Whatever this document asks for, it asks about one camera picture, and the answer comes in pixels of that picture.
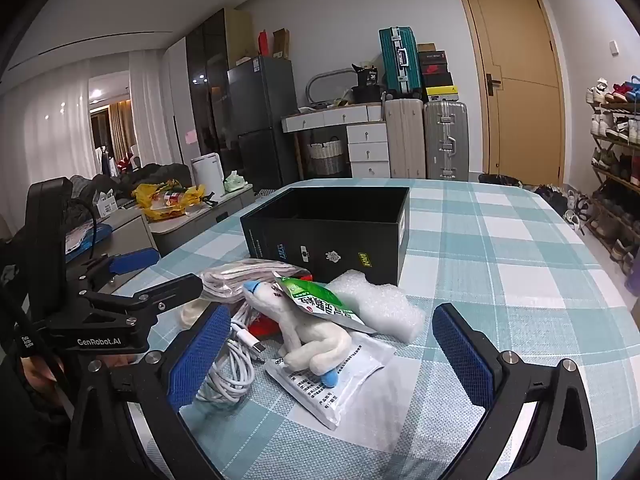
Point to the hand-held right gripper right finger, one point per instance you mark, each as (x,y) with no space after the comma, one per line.
(460,355)

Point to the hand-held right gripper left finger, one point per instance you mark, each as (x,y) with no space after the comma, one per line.
(200,355)

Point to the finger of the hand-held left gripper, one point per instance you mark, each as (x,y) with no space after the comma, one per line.
(135,260)
(165,294)

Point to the beige cloth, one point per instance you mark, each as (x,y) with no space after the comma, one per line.
(235,275)

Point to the white plush toy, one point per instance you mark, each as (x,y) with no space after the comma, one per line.
(300,330)

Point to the white printed packet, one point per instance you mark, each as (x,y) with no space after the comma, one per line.
(350,365)

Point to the green clear packet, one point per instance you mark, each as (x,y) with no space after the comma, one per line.
(320,300)

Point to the black cardboard box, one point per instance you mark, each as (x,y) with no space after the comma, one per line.
(350,255)

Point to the person's left forearm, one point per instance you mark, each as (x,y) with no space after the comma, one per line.
(30,435)

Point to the person's left hand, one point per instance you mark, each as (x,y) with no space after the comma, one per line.
(37,375)

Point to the blue tray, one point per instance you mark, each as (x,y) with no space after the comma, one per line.
(100,235)

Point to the yellow plastic bag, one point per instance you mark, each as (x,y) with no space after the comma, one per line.
(150,205)

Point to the white labelled box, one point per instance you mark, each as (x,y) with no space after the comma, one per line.
(107,204)

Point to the red white packet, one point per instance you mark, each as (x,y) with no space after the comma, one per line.
(262,329)

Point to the grey low cabinet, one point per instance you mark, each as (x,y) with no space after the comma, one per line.
(200,225)

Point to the white foam sheet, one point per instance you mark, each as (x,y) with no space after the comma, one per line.
(385,310)

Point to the dark clothes pile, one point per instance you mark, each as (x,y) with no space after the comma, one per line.
(150,172)

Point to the teal checked tablecloth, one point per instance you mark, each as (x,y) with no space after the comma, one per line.
(500,260)

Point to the white air purifier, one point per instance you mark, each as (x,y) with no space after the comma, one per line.
(207,177)

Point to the white curtains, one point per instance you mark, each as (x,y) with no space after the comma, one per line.
(50,135)

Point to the green plastic bag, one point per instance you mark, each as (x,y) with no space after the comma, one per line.
(235,182)

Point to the pink sticky note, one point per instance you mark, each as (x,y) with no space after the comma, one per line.
(191,136)

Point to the pile of shoes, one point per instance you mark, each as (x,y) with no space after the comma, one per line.
(555,195)

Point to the dark grey fridge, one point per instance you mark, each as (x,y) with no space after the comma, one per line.
(260,110)

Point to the dark tall cabinet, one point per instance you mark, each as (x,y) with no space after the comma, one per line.
(210,70)

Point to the white wicker basket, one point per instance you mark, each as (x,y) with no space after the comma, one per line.
(325,157)

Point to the silver suitcase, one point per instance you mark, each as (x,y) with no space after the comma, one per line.
(445,140)

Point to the beige suitcase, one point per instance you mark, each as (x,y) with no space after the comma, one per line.
(405,140)

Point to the white desk with drawers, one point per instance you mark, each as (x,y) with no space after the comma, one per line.
(367,152)

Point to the wooden shoe rack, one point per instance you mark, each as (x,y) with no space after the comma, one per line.
(617,170)

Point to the yellow wooden door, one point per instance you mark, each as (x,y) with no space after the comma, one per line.
(520,110)

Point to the brown cardboard box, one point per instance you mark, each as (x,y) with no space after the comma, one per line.
(281,44)

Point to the black yellow shoe box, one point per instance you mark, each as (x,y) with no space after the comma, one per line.
(442,94)

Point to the black paper bag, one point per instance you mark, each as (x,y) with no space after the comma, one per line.
(367,85)

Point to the black red shoe box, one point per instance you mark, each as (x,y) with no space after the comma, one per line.
(432,62)

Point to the teal suitcase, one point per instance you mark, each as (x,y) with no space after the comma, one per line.
(397,60)

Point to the brown shoe box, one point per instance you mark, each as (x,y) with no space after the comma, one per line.
(427,47)

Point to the grey oval frame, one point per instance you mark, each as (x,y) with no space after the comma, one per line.
(315,82)

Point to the white light switch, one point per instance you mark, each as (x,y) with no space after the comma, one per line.
(614,47)

